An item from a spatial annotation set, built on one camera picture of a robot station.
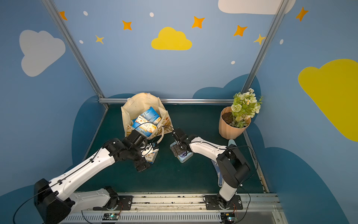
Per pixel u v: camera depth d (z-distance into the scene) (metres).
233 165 0.46
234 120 0.91
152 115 0.92
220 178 0.82
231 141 0.98
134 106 0.92
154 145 0.67
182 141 0.68
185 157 0.86
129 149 0.58
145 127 0.84
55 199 0.37
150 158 0.84
